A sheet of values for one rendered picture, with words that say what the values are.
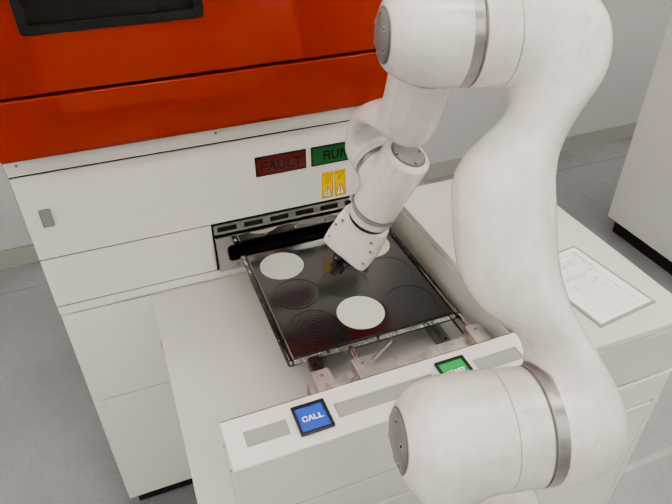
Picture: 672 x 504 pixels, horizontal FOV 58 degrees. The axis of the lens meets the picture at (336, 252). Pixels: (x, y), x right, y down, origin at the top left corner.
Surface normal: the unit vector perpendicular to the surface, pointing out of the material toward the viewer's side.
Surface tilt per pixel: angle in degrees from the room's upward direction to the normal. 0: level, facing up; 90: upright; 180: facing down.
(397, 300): 0
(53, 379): 0
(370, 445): 90
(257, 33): 91
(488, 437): 42
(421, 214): 0
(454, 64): 105
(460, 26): 67
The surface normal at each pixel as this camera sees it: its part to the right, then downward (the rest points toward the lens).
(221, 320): 0.00, -0.80
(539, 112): -0.47, -0.35
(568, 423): 0.14, -0.27
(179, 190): 0.36, 0.55
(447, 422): -0.09, -0.44
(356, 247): -0.54, 0.50
